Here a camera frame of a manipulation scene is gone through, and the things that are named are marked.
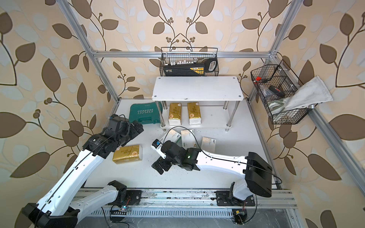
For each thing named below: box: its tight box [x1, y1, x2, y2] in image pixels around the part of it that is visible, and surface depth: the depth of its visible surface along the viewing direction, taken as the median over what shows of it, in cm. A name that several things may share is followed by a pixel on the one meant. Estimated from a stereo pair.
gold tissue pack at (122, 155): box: [112, 144, 143, 165], surface depth 85 cm
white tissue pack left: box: [161, 129, 182, 143], surface depth 95 cm
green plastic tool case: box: [128, 102, 163, 124], surface depth 109 cm
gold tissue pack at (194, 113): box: [187, 102, 202, 125], surface depth 98 cm
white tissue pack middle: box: [180, 129, 197, 151], surface depth 94 cm
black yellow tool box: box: [163, 57, 219, 77], surface depth 84 cm
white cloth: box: [282, 75, 334, 112], surface depth 61 cm
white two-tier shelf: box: [151, 76, 244, 132], surface depth 82 cm
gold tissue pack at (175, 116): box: [168, 102, 183, 126], surface depth 97 cm
